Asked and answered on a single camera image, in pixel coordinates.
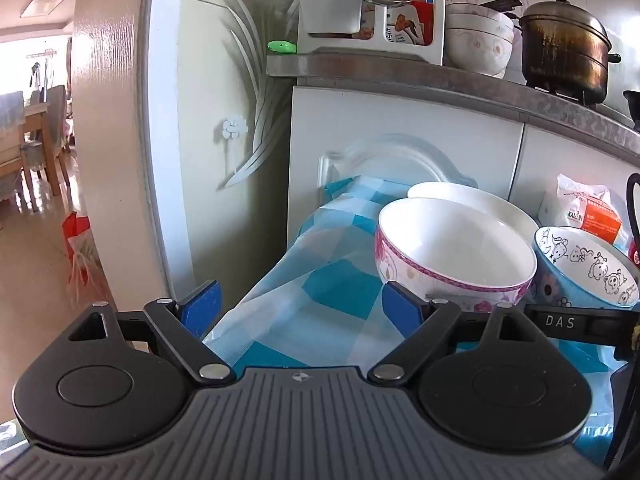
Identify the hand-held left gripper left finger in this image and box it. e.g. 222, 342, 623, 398
67, 280, 237, 386

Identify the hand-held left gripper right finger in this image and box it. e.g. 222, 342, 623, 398
367, 281, 548, 386

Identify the blue cartoon bowl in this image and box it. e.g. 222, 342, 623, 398
530, 225, 640, 311

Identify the pink floral bowl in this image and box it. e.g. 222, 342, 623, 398
374, 197, 538, 313

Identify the plain white bowl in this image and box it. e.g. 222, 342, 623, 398
406, 181, 541, 241

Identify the blue checked tablecloth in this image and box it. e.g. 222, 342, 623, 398
202, 174, 626, 466

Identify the orange white tissue pack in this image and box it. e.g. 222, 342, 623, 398
537, 173, 633, 251

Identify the red plastic bag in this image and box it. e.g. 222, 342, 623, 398
62, 211, 113, 306

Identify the white cabinet door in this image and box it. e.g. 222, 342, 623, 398
289, 85, 526, 266
507, 125, 640, 221

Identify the black stove grate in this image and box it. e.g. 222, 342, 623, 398
622, 89, 640, 133

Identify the grey stone countertop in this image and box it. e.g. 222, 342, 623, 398
266, 52, 640, 148

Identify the covered dining chair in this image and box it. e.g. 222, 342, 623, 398
0, 91, 37, 211
44, 85, 72, 196

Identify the wooden dining table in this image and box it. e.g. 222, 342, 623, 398
22, 102, 57, 196

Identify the dark metal steamer pot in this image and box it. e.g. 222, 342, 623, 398
517, 0, 622, 106

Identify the white utensil rack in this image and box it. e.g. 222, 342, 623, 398
298, 0, 446, 66

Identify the square ceiling light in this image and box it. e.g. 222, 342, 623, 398
20, 0, 66, 20

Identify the black cable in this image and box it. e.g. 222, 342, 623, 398
626, 172, 640, 251

